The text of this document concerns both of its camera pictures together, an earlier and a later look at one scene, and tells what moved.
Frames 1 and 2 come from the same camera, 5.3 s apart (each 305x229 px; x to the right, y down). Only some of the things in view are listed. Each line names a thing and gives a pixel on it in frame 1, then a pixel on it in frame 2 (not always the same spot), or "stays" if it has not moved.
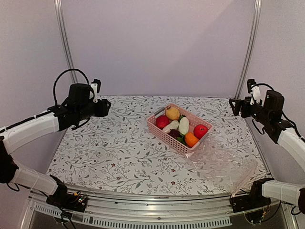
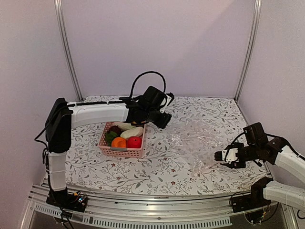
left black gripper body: (102, 111) → (162, 123)
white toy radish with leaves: (183, 128) → (136, 131)
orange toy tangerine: (190, 140) → (118, 142)
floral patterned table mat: (113, 154) stays
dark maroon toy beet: (176, 133) → (116, 129)
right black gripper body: (246, 113) → (240, 165)
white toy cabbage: (173, 125) → (124, 126)
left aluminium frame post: (62, 23) stays
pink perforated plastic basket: (173, 142) → (124, 152)
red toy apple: (199, 130) → (133, 142)
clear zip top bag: (231, 169) → (196, 140)
